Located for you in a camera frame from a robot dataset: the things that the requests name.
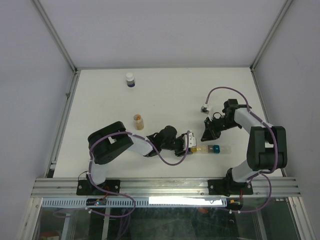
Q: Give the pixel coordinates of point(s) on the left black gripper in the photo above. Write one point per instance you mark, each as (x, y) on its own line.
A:
(181, 151)

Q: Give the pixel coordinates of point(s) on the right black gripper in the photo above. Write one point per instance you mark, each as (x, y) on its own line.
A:
(210, 133)

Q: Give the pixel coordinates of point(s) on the clear bottle yellow pills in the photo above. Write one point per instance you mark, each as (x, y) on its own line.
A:
(139, 125)

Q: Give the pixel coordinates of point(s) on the clear bottle cap orange label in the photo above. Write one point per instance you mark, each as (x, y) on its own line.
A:
(137, 117)

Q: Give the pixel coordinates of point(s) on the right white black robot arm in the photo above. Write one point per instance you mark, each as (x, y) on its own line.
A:
(266, 149)

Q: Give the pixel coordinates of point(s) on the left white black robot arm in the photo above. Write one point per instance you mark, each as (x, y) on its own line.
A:
(106, 144)

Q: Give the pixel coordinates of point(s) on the white cap blue pill bottle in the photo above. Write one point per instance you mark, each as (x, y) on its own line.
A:
(130, 79)

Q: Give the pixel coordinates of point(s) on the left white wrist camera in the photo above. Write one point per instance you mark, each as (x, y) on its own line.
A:
(191, 141)

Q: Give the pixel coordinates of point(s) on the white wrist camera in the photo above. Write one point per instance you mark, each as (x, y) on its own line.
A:
(206, 109)
(191, 141)

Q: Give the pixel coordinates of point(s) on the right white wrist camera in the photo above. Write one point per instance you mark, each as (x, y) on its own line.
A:
(206, 109)

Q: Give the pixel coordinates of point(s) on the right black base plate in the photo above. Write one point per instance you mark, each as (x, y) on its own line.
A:
(228, 188)

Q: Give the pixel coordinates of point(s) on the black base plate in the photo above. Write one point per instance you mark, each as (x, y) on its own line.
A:
(228, 188)
(85, 188)

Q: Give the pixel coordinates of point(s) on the right aluminium frame post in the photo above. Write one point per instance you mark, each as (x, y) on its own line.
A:
(271, 33)

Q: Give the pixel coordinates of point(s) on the aluminium frame post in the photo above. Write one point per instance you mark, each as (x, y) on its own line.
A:
(271, 33)
(54, 34)

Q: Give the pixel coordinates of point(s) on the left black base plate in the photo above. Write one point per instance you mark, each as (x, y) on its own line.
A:
(85, 188)

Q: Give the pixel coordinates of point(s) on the aluminium mounting rail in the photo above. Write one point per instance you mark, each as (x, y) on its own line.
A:
(276, 187)

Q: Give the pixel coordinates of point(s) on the white slotted cable duct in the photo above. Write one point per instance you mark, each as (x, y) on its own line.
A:
(142, 202)

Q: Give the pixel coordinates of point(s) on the left aluminium frame post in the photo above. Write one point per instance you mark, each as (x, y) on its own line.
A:
(54, 34)

